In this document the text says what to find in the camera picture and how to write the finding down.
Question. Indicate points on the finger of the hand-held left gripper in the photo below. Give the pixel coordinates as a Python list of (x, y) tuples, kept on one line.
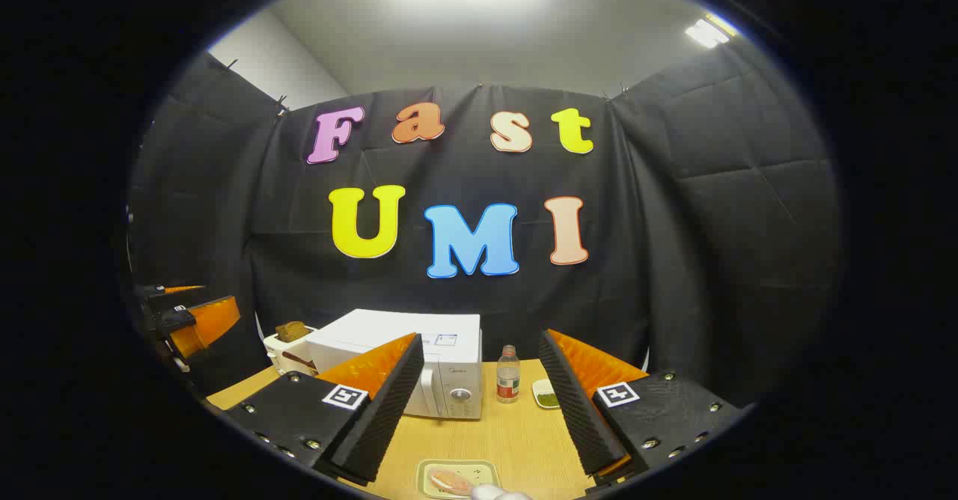
[(168, 296), (213, 324)]

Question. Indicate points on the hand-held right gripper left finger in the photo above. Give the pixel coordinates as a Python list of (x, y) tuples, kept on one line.
[(389, 410)]

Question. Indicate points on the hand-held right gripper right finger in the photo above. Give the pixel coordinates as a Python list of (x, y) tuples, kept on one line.
[(576, 410)]

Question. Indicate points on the white microwave oven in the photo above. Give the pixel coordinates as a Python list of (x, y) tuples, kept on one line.
[(389, 328)]

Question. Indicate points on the round brown pastry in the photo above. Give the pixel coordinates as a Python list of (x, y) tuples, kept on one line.
[(449, 481)]

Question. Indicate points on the white divided dish of grains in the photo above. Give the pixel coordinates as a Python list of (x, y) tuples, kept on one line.
[(546, 397)]

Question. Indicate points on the clear bottle with red label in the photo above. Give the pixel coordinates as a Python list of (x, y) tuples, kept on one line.
[(508, 380)]

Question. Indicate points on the brown bread slice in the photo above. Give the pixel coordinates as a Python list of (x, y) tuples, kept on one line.
[(292, 330)]

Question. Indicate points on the white toaster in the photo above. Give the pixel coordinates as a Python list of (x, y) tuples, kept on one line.
[(288, 359)]

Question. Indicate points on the pale green square plate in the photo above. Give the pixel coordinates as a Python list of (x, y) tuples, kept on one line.
[(483, 470)]

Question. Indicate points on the black backdrop cloth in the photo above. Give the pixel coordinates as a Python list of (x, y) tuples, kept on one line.
[(673, 260)]

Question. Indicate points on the ceiling light panel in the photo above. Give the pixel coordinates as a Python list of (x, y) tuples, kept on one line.
[(709, 31)]

